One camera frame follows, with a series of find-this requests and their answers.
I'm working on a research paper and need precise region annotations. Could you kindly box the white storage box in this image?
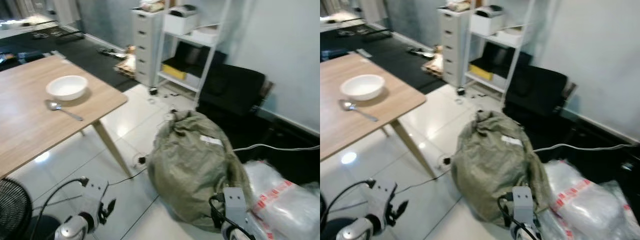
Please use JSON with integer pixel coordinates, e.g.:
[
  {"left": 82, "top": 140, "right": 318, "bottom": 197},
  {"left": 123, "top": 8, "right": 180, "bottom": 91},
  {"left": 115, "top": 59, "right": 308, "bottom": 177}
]
[
  {"left": 469, "top": 4, "right": 505, "bottom": 36},
  {"left": 163, "top": 4, "right": 200, "bottom": 36}
]

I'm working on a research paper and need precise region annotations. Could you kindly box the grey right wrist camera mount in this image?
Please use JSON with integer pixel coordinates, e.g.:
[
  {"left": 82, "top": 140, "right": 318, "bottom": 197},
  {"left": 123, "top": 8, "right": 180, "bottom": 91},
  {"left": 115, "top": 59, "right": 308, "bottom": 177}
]
[
  {"left": 222, "top": 187, "right": 251, "bottom": 226},
  {"left": 510, "top": 185, "right": 535, "bottom": 225}
]

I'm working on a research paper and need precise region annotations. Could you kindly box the green woven sack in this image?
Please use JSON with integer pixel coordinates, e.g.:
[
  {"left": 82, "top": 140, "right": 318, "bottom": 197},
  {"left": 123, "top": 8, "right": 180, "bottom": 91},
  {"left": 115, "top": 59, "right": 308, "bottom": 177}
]
[
  {"left": 147, "top": 109, "right": 254, "bottom": 232},
  {"left": 450, "top": 109, "right": 551, "bottom": 229}
]

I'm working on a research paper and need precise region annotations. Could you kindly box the light wooden table leg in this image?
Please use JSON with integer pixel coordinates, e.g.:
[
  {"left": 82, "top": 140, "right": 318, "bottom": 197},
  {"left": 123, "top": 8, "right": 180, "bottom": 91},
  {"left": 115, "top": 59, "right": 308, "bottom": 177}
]
[
  {"left": 389, "top": 119, "right": 438, "bottom": 180},
  {"left": 92, "top": 119, "right": 132, "bottom": 178}
]

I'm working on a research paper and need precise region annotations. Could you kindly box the thin black floor cable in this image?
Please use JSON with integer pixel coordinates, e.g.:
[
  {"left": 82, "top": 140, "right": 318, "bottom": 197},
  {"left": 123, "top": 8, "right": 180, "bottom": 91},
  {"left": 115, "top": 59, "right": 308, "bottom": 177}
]
[
  {"left": 107, "top": 154, "right": 149, "bottom": 187},
  {"left": 397, "top": 155, "right": 453, "bottom": 195}
]

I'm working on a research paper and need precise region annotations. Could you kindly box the silver metal spoon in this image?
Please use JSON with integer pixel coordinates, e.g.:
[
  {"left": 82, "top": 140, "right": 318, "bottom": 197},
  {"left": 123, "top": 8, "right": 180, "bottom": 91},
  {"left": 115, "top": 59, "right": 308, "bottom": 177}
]
[
  {"left": 338, "top": 99, "right": 380, "bottom": 123},
  {"left": 44, "top": 99, "right": 85, "bottom": 122}
]

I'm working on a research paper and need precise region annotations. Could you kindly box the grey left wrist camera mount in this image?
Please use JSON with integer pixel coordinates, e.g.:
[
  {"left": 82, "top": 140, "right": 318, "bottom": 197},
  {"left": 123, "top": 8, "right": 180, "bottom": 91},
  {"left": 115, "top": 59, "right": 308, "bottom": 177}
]
[
  {"left": 75, "top": 177, "right": 110, "bottom": 219},
  {"left": 367, "top": 178, "right": 399, "bottom": 219}
]

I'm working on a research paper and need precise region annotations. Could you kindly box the black foam floor mat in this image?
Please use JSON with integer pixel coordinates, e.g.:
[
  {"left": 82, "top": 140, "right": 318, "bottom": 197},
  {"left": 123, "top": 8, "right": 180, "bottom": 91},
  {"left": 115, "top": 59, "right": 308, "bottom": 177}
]
[
  {"left": 320, "top": 25, "right": 448, "bottom": 95},
  {"left": 0, "top": 25, "right": 142, "bottom": 94}
]

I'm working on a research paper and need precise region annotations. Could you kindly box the yellow box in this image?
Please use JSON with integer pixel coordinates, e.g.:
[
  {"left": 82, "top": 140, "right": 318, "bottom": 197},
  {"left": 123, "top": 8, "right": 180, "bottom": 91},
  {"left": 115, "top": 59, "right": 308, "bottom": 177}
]
[
  {"left": 160, "top": 63, "right": 189, "bottom": 81},
  {"left": 468, "top": 63, "right": 494, "bottom": 82}
]

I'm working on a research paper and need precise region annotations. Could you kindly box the black fabric chair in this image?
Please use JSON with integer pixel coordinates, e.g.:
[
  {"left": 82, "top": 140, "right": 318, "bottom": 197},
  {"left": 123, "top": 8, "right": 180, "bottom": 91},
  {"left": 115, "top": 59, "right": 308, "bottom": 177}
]
[
  {"left": 502, "top": 64, "right": 577, "bottom": 119},
  {"left": 196, "top": 63, "right": 274, "bottom": 119}
]

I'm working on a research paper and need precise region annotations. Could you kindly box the clear plastic bag red tape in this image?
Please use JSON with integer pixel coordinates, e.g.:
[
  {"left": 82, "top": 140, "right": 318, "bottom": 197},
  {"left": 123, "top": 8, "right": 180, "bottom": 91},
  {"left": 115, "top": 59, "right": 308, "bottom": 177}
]
[
  {"left": 244, "top": 159, "right": 321, "bottom": 240},
  {"left": 541, "top": 159, "right": 640, "bottom": 240}
]

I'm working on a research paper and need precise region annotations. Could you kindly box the grey drawer cabinet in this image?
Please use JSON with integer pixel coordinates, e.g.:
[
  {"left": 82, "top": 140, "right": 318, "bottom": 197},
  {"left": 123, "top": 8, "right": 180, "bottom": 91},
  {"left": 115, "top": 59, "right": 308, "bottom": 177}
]
[
  {"left": 438, "top": 7, "right": 471, "bottom": 87},
  {"left": 132, "top": 7, "right": 166, "bottom": 87}
]

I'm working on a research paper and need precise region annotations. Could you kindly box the white round bowl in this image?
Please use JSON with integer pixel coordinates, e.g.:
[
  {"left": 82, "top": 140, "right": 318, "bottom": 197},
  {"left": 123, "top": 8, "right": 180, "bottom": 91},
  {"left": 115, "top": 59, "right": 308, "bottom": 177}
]
[
  {"left": 339, "top": 74, "right": 386, "bottom": 102},
  {"left": 45, "top": 75, "right": 89, "bottom": 102}
]

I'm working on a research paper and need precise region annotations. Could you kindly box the white floor cable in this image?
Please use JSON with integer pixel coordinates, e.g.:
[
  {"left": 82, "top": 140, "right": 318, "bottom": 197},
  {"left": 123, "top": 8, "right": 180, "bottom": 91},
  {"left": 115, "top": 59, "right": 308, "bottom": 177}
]
[
  {"left": 532, "top": 143, "right": 639, "bottom": 154},
  {"left": 232, "top": 143, "right": 321, "bottom": 154}
]

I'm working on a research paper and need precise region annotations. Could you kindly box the black floor fan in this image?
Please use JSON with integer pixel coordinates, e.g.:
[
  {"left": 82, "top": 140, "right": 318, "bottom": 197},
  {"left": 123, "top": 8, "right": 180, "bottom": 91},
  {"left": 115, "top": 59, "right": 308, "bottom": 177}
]
[{"left": 0, "top": 178, "right": 34, "bottom": 240}]

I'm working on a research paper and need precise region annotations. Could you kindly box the white metal shelf rack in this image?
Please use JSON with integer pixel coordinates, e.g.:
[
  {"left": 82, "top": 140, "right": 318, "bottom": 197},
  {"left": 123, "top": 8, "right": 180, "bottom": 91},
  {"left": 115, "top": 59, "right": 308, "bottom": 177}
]
[
  {"left": 154, "top": 0, "right": 232, "bottom": 109},
  {"left": 462, "top": 0, "right": 536, "bottom": 109}
]

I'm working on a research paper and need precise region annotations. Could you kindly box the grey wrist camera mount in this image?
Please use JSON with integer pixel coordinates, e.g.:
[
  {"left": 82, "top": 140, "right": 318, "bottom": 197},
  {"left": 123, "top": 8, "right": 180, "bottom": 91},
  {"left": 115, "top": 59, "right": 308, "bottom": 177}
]
[
  {"left": 367, "top": 178, "right": 399, "bottom": 219},
  {"left": 510, "top": 185, "right": 535, "bottom": 225},
  {"left": 75, "top": 177, "right": 110, "bottom": 219},
  {"left": 222, "top": 187, "right": 251, "bottom": 226}
]

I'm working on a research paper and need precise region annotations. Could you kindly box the white flat tray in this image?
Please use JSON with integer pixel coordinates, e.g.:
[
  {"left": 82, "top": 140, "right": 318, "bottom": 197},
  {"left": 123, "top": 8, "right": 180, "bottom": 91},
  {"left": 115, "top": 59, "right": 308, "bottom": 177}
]
[
  {"left": 494, "top": 25, "right": 526, "bottom": 47},
  {"left": 189, "top": 25, "right": 221, "bottom": 46}
]

